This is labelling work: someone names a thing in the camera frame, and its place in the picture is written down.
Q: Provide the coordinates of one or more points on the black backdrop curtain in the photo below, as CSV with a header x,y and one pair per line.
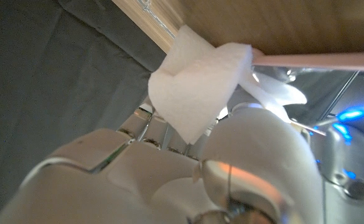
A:
x,y
44,93

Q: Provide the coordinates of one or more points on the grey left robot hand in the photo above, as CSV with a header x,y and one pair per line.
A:
x,y
356,186

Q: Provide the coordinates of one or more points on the white paper towel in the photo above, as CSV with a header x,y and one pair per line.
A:
x,y
197,87

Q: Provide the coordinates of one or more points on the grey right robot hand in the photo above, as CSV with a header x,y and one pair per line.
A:
x,y
138,186

